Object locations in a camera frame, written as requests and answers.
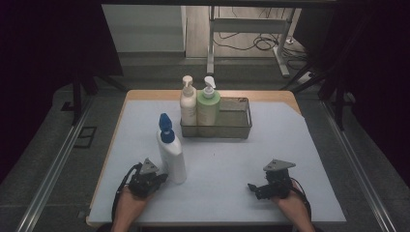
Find black cables on floor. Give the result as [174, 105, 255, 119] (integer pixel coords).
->
[217, 7, 308, 71]

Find cream pump bottle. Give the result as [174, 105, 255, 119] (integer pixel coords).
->
[179, 74, 198, 127]

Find person's left hand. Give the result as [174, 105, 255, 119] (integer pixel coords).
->
[119, 186, 155, 218]

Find grey metal mesh basket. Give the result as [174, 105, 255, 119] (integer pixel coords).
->
[179, 96, 253, 140]

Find black metal stand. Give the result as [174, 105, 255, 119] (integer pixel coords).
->
[70, 61, 129, 128]
[279, 61, 347, 131]

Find white bottle with blue pump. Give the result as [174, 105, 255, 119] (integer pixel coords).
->
[156, 112, 189, 186]

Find green bottle with white pump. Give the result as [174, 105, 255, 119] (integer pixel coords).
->
[195, 75, 222, 128]

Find dark curtain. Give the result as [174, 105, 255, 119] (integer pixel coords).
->
[0, 0, 124, 185]
[292, 0, 410, 189]

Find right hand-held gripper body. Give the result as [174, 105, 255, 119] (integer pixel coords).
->
[255, 159, 297, 201]

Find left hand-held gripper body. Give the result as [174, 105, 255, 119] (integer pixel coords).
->
[128, 157, 164, 199]

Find person's right hand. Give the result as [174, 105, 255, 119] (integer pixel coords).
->
[271, 182, 308, 218]

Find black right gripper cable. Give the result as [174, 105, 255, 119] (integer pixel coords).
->
[290, 176, 313, 221]

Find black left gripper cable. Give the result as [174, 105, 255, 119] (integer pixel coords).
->
[110, 161, 143, 224]

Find aluminium floor rail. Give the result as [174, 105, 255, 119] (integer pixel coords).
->
[321, 100, 398, 232]
[15, 95, 96, 232]

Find white metal desk frame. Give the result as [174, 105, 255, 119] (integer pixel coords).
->
[206, 5, 292, 78]

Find white cabinet panel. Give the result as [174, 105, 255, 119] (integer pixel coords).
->
[101, 4, 188, 54]

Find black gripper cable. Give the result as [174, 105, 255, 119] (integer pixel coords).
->
[290, 176, 313, 221]
[110, 161, 143, 224]

